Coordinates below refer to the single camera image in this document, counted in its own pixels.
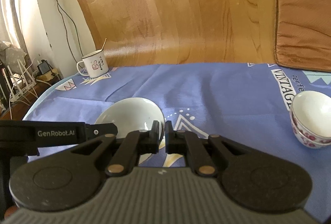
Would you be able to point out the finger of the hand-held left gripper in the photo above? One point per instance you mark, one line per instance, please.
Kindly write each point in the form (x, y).
(102, 131)

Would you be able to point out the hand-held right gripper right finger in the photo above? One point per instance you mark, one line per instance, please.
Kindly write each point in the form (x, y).
(168, 137)

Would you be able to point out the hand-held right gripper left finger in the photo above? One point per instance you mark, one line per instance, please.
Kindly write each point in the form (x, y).
(155, 136)

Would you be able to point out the white plate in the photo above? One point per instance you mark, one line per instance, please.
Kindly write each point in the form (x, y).
(129, 112)

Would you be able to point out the white floral bowl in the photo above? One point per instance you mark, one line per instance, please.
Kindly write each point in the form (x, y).
(307, 140)
(313, 107)

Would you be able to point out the white router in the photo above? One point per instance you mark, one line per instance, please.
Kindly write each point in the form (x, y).
(22, 81)

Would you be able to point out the blue printed tablecloth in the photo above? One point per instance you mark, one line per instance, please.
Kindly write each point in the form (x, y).
(206, 92)

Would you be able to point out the white enamel mug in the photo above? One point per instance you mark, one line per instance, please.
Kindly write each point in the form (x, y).
(95, 64)

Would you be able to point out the metal spoon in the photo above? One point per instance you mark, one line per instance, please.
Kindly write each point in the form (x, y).
(104, 44)

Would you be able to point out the grey crumpled cloth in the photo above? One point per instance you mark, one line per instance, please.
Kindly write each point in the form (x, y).
(11, 52)

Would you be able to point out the wood-grain board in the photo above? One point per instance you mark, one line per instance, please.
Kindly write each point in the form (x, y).
(168, 6)

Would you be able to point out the brown seat cushion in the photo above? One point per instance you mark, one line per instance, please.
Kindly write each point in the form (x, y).
(302, 22)

